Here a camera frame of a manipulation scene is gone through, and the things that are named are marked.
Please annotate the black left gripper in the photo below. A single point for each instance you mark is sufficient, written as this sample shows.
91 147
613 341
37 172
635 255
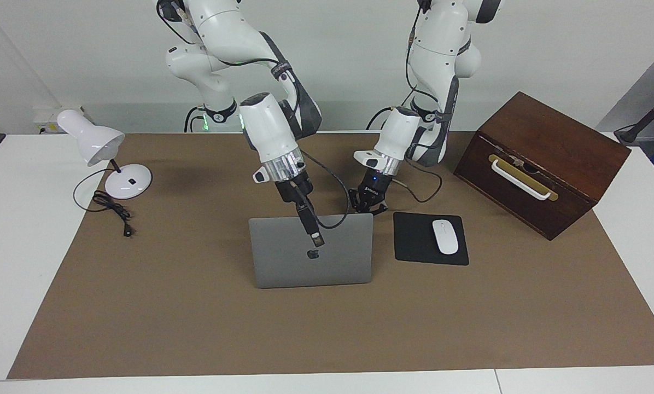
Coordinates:
372 194

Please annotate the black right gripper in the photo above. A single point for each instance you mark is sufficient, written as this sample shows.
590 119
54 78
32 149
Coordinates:
294 189

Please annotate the silver grey laptop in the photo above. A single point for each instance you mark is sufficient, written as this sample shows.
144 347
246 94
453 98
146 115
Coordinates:
283 262

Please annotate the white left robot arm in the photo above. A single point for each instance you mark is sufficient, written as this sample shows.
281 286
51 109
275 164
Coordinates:
442 49

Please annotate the black mouse pad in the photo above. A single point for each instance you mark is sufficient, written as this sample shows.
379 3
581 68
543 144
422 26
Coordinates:
412 241

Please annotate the white computer mouse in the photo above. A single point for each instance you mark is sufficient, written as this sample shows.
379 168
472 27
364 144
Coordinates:
445 236

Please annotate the brown table mat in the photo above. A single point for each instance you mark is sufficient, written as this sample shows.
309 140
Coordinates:
196 317

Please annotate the dark brown wooden box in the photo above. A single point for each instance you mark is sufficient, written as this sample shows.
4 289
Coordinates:
578 158

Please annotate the white desk lamp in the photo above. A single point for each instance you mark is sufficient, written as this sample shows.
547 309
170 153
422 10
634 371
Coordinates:
92 139

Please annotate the black stand leg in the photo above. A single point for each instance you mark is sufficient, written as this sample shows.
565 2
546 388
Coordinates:
641 123

